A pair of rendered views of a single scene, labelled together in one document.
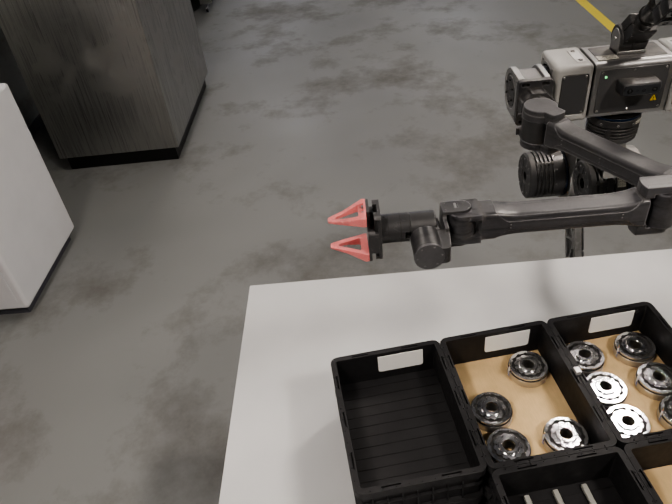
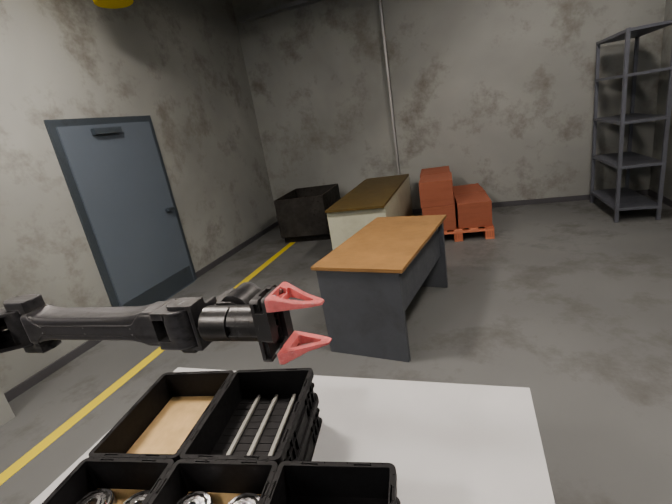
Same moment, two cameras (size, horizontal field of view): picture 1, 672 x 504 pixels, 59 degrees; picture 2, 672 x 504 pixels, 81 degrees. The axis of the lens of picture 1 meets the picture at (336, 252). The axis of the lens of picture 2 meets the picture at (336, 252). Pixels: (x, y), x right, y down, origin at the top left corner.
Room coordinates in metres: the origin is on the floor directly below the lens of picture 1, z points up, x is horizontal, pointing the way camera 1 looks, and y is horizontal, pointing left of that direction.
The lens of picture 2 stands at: (1.42, 0.18, 1.73)
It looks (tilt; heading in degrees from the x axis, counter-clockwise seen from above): 18 degrees down; 197
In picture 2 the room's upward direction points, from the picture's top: 9 degrees counter-clockwise
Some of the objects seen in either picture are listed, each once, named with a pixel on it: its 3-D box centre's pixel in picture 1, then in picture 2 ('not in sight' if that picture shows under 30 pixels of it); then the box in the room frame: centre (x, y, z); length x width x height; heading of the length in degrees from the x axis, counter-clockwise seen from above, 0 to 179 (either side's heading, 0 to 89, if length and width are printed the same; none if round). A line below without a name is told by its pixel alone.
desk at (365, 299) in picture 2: not in sight; (391, 277); (-1.80, -0.31, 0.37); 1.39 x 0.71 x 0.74; 167
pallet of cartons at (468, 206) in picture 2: not in sight; (453, 200); (-4.46, 0.32, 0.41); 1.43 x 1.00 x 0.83; 176
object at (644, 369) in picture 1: (658, 377); not in sight; (0.93, -0.78, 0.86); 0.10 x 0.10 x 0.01
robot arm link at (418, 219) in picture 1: (422, 227); (224, 321); (0.91, -0.17, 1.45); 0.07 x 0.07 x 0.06; 87
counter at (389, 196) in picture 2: not in sight; (376, 215); (-4.14, -0.77, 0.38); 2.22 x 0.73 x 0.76; 176
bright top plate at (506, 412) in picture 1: (491, 408); not in sight; (0.90, -0.34, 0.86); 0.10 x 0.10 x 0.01
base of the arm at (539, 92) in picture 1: (536, 107); not in sight; (1.35, -0.55, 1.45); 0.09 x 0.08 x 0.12; 86
